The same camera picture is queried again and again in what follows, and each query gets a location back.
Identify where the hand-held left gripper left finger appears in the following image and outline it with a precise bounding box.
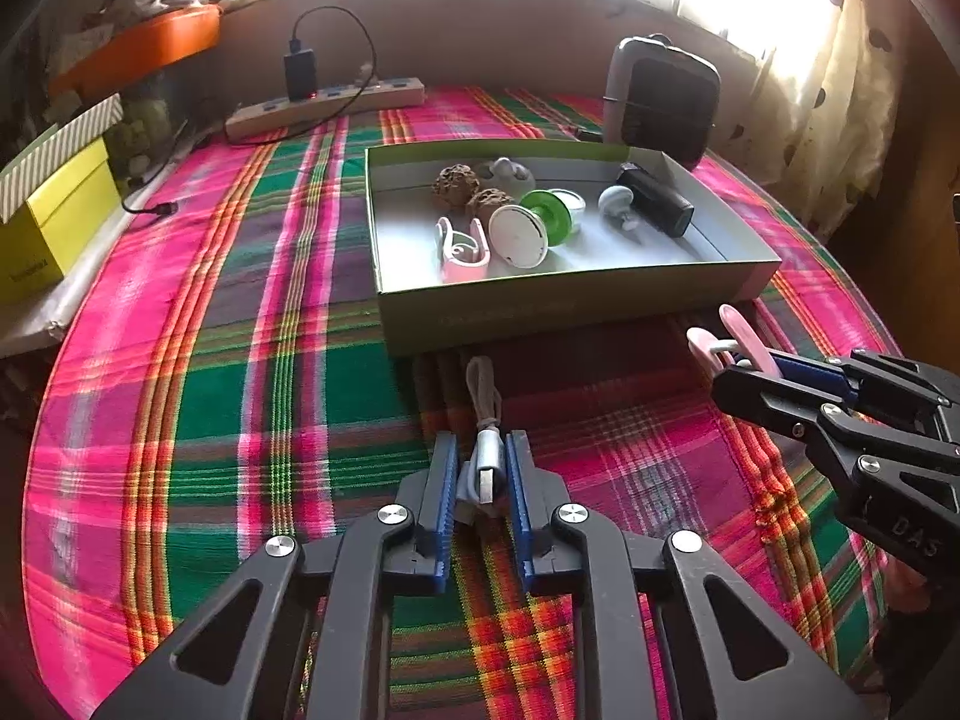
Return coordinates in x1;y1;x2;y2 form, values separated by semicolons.
90;431;460;720

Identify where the spotted cream curtain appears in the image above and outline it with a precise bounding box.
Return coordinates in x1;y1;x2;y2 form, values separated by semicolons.
757;0;938;241

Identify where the striped white box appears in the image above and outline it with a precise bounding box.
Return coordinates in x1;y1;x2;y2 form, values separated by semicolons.
0;92;125;224

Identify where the beige power strip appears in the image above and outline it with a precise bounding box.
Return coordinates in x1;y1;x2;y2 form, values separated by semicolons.
225;75;426;143

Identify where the small white knob hook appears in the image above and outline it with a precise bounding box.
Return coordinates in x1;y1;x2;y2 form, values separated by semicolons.
598;186;638;233

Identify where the grey usb cable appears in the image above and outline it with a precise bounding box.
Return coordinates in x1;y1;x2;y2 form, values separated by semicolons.
454;356;505;533

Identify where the black power bank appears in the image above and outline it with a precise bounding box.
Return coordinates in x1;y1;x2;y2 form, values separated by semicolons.
615;162;695;239

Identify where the wrinkled brown walnut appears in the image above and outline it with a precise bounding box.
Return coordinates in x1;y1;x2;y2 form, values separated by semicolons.
433;163;481;205
466;187;517;230

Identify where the yellow box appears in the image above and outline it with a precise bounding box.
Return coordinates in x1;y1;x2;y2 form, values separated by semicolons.
0;136;125;306

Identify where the grey space heater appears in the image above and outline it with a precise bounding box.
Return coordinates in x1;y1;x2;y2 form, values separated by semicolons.
604;34;722;172

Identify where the white panda-shaped gadget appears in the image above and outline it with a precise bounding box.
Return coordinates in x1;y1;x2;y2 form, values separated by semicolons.
474;156;537;200

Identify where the black charger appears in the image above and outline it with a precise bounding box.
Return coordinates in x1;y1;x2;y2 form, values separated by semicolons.
283;51;318;101

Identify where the orange tray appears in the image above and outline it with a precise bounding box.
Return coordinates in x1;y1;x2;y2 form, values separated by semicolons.
49;4;224;95

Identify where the black charging cable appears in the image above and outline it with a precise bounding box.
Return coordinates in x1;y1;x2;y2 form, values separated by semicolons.
120;6;376;215

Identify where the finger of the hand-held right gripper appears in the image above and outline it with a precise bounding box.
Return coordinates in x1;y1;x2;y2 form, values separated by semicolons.
712;366;960;515
772;349;960;451

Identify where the white round container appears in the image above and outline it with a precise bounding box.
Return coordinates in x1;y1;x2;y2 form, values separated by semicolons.
551;191;587;233

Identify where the pink green plaid cloth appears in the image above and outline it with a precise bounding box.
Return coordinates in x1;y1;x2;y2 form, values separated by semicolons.
30;84;912;720

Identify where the pink plastic clip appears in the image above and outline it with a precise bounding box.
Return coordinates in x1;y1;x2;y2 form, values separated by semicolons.
686;304;781;380
435;216;492;284

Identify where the green white spool holder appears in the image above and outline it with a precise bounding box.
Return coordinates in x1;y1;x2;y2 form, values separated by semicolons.
487;189;575;271

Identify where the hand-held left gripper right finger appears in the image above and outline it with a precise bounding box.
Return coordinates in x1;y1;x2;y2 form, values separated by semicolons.
504;429;860;720

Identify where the green cardboard box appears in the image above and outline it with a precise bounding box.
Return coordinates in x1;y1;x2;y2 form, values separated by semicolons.
364;139;782;355

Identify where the white shelf board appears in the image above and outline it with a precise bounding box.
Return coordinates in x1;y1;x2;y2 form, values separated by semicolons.
0;202;132;359

